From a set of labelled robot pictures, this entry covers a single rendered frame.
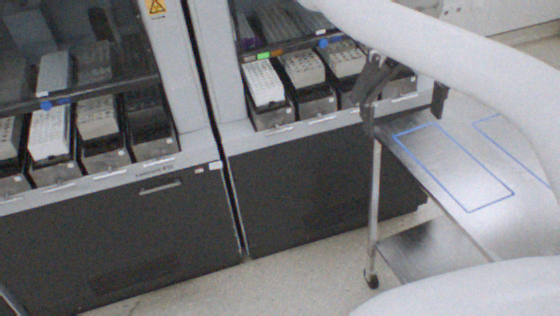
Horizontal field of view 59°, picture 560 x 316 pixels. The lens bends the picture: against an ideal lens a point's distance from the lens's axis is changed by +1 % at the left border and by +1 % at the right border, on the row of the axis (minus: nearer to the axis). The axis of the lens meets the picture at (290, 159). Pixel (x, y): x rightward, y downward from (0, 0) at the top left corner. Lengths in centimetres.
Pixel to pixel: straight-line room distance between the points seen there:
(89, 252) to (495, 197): 137
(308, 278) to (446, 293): 182
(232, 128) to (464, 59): 126
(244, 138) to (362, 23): 114
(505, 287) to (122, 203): 154
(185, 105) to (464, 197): 91
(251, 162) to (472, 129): 74
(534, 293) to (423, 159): 110
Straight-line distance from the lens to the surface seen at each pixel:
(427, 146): 146
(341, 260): 218
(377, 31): 56
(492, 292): 33
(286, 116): 165
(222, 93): 165
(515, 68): 51
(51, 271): 200
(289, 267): 217
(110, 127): 166
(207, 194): 179
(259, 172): 177
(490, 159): 145
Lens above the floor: 175
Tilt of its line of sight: 41 degrees down
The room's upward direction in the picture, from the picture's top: 6 degrees counter-clockwise
